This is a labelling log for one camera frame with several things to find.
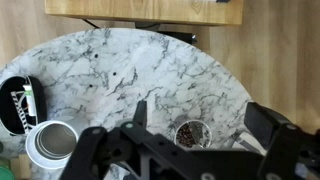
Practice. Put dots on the black table legs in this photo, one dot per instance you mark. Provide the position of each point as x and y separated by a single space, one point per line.
176 35

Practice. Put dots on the black glasses case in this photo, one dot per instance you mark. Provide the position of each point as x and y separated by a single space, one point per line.
10 106

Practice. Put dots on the clear cup of coffee beans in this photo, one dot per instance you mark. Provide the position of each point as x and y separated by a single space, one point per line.
193 135

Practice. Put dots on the small green jar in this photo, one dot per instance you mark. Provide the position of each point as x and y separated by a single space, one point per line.
6 174

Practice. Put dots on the small wooden block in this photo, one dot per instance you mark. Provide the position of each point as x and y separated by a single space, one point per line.
21 166

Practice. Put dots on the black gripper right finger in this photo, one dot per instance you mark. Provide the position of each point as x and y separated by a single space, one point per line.
283 143

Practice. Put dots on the black white striped straw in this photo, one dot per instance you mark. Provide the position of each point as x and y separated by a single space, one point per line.
20 111

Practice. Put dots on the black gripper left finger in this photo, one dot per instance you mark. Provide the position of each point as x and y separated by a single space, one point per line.
95 150

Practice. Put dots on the white plastic tub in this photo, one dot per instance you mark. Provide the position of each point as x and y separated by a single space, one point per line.
50 160

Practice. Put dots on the white tube with green band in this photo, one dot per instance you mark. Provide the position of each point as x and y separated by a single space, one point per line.
30 100

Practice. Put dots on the light wooden bench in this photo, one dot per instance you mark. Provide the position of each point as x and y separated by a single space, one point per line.
143 10

